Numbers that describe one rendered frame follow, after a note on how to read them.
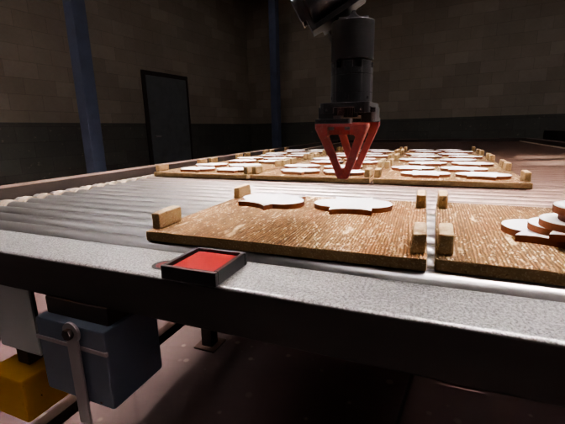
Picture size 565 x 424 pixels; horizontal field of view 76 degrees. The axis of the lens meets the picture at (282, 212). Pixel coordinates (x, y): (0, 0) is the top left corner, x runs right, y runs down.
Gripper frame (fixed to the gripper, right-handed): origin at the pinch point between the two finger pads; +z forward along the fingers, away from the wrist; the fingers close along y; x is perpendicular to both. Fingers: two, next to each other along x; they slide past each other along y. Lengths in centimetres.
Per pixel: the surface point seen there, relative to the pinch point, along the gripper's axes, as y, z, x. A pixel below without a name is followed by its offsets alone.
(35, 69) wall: -296, -79, -468
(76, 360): 23.2, 24.5, -32.8
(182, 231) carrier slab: 9.3, 9.2, -23.8
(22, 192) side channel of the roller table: -13, 11, -94
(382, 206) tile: -12.7, 8.4, 3.8
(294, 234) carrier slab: 5.5, 9.1, -6.8
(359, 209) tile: -9.6, 8.6, 0.1
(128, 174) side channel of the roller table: -52, 11, -94
